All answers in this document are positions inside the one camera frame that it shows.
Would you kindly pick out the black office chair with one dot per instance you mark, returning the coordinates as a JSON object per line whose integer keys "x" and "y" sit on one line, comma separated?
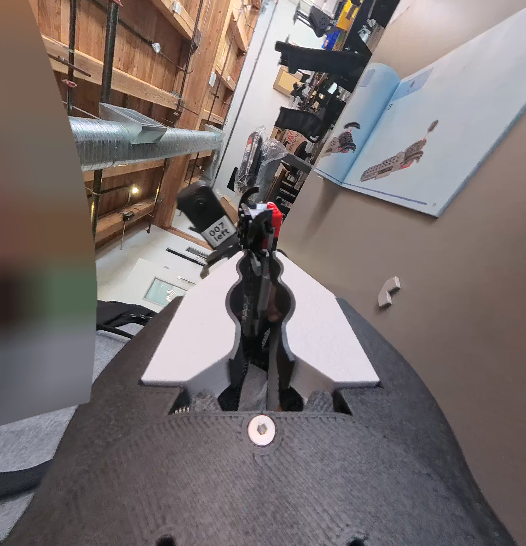
{"x": 322, "y": 59}
{"x": 301, "y": 123}

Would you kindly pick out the black grey toy brick assembly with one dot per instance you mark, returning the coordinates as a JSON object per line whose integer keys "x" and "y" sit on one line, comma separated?
{"x": 258, "y": 239}

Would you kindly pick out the person's grey shirt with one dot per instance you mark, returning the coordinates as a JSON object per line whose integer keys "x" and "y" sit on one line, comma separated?
{"x": 32, "y": 443}

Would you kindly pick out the light blue instruction booklet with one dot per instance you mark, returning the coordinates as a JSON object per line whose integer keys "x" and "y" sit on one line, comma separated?
{"x": 459, "y": 106}

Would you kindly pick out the person's black jacket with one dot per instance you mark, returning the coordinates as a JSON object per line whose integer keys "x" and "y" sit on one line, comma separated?
{"x": 117, "y": 313}

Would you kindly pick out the glowing ceiling spotlight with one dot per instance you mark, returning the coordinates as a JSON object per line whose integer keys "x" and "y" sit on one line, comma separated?
{"x": 135, "y": 190}

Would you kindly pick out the grey corner brick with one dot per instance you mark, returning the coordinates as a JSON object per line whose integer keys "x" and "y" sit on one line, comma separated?
{"x": 388, "y": 294}

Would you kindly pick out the brown cardboard box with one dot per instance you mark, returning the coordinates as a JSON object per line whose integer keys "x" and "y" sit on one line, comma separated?
{"x": 286, "y": 79}

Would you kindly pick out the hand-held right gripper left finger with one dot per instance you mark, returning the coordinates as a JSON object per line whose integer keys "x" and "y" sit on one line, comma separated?
{"x": 190, "y": 341}

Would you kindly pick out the ceiling light bulb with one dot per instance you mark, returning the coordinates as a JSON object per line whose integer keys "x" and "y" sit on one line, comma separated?
{"x": 157, "y": 47}

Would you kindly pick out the silver ventilation duct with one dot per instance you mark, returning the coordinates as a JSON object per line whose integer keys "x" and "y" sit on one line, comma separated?
{"x": 117, "y": 145}

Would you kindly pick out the plastic wrapped packs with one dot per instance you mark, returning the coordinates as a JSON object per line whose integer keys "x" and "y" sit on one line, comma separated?
{"x": 254, "y": 158}

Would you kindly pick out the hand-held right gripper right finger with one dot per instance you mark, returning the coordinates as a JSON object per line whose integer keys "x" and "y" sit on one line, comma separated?
{"x": 327, "y": 341}

